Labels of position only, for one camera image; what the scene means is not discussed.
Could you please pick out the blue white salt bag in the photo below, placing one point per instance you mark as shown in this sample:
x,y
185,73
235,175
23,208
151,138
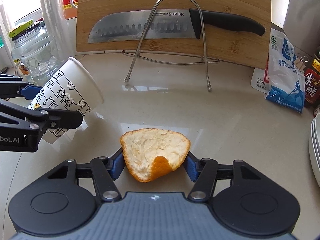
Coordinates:
x,y
281,81

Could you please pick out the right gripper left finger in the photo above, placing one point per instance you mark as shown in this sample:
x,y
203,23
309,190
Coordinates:
x,y
105,170

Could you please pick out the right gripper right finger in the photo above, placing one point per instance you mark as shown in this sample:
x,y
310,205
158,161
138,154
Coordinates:
x,y
203,172

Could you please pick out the black-handled santoku knife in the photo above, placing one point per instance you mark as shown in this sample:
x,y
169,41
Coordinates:
x,y
167,23

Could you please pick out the lower white plate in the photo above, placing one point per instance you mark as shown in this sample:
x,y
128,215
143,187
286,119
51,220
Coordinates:
x,y
313,159

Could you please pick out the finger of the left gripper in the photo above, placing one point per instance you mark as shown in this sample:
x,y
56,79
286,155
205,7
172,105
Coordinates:
x,y
59,118
29,92

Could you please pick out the top white plate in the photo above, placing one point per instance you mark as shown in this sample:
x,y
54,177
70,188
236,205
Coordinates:
x,y
315,143

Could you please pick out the clear glass jar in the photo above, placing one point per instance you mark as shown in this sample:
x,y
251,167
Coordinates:
x,y
34,52

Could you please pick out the bamboo cutting board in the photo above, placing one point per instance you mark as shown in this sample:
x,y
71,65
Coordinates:
x,y
236,31

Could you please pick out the printed white paper cup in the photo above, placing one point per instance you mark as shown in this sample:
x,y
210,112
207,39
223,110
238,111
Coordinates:
x,y
71,88

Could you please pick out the white plate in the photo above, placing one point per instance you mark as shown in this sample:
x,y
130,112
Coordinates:
x,y
315,143
313,159

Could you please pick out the orange peel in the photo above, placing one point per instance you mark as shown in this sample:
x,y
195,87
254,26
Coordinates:
x,y
150,153

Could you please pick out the dark vinegar bottle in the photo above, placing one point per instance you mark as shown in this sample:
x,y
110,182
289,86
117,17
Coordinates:
x,y
312,81

